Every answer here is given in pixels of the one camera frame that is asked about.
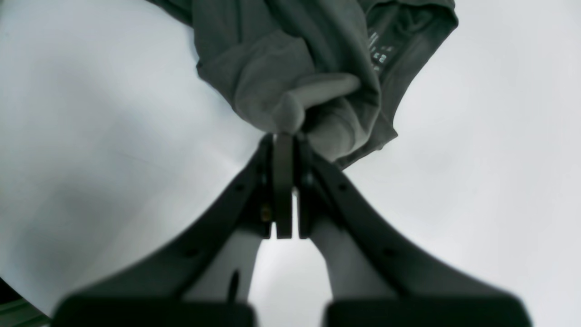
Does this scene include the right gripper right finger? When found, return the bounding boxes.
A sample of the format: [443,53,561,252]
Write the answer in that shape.
[295,135,532,327]

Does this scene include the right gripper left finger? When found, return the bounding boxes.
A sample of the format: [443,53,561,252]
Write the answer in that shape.
[52,134,293,327]

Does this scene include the dark grey t-shirt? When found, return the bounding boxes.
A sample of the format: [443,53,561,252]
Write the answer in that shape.
[152,0,458,169]

